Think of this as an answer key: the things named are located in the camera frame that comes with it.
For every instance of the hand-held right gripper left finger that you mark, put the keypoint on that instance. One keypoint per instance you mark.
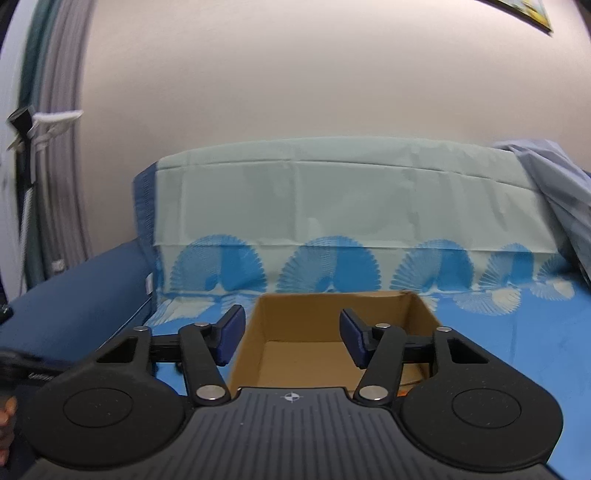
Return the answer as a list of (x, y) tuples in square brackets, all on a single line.
[(232, 333)]

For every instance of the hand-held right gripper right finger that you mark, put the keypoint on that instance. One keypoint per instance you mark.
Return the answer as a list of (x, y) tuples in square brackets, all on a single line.
[(352, 339)]

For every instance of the brown cardboard box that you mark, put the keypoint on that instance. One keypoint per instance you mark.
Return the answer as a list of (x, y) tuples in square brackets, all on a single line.
[(295, 323)]

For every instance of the person's left hand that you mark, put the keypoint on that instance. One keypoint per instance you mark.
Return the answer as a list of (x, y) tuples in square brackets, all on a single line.
[(7, 422)]

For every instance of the dark blue cushion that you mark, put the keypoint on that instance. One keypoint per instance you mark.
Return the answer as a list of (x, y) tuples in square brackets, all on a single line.
[(69, 295)]

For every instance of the grey curtain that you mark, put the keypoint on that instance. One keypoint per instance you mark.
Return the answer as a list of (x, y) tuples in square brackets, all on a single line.
[(60, 184)]

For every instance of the black stand with clamp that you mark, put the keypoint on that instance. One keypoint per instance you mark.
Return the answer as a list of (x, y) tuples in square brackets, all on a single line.
[(23, 138)]

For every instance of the light blue blanket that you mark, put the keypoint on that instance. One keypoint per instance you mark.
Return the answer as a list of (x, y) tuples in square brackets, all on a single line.
[(554, 194)]

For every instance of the black-framed wall painting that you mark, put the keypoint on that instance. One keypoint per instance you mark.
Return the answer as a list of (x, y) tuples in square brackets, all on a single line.
[(526, 11)]

